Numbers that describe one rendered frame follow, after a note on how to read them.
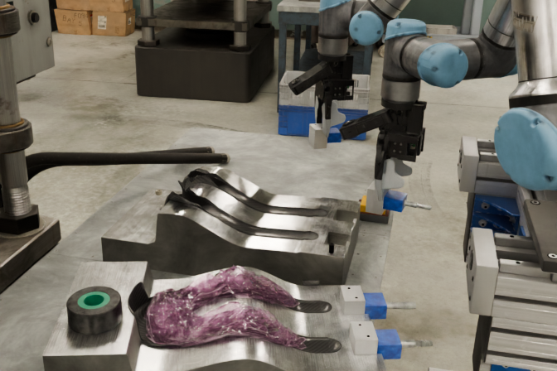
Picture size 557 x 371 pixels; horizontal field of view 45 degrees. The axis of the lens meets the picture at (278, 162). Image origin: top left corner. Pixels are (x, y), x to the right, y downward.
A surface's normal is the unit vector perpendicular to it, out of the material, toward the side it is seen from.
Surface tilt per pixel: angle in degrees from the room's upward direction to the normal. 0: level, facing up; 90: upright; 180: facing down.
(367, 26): 90
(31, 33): 90
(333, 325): 0
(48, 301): 0
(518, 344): 90
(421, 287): 0
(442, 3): 90
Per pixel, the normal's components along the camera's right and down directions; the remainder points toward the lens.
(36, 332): 0.03, -0.93
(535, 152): -0.91, 0.25
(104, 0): -0.16, 0.30
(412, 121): -0.40, 0.33
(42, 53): 0.97, 0.11
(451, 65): 0.36, 0.35
